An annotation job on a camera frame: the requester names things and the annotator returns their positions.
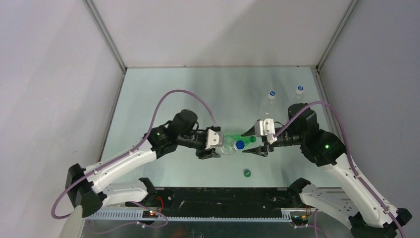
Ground clear plastic bottle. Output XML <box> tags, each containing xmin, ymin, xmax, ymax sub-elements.
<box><xmin>258</xmin><ymin>92</ymin><xmax>280</xmax><ymax>119</ymax></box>

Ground blue white bottle cap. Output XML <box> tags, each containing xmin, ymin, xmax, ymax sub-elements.
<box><xmin>268</xmin><ymin>91</ymin><xmax>276</xmax><ymax>100</ymax></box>

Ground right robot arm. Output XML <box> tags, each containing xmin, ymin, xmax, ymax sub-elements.
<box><xmin>244</xmin><ymin>103</ymin><xmax>412</xmax><ymax>238</ymax></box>

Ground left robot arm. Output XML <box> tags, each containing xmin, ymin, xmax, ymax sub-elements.
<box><xmin>65</xmin><ymin>110</ymin><xmax>224</xmax><ymax>218</ymax></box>

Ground green plastic bottle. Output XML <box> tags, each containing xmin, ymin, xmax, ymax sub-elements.
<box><xmin>224</xmin><ymin>134</ymin><xmax>257</xmax><ymax>147</ymax></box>

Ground green bottle cap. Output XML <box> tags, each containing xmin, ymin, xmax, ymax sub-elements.
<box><xmin>243</xmin><ymin>169</ymin><xmax>252</xmax><ymax>178</ymax></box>

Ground clear bottle with blue cap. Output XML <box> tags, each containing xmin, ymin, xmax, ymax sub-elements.
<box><xmin>290</xmin><ymin>86</ymin><xmax>304</xmax><ymax>104</ymax></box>

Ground right circuit board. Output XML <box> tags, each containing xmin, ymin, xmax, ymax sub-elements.
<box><xmin>290</xmin><ymin>215</ymin><xmax>311</xmax><ymax>229</ymax></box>

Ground circuit board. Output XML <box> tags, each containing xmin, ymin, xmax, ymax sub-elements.
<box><xmin>142</xmin><ymin>210</ymin><xmax>160</xmax><ymax>219</ymax></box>
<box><xmin>290</xmin><ymin>215</ymin><xmax>311</xmax><ymax>229</ymax></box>

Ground left circuit board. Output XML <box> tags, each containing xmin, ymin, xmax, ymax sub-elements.
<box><xmin>142</xmin><ymin>210</ymin><xmax>160</xmax><ymax>219</ymax></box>

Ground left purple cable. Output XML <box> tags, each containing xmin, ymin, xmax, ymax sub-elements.
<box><xmin>51</xmin><ymin>89</ymin><xmax>218</xmax><ymax>220</ymax></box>

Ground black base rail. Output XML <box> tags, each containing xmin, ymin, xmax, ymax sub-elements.
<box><xmin>139</xmin><ymin>187</ymin><xmax>305</xmax><ymax>218</ymax></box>

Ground metal cable duct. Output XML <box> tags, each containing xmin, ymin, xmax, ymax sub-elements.
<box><xmin>86</xmin><ymin>209</ymin><xmax>291</xmax><ymax>222</ymax></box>

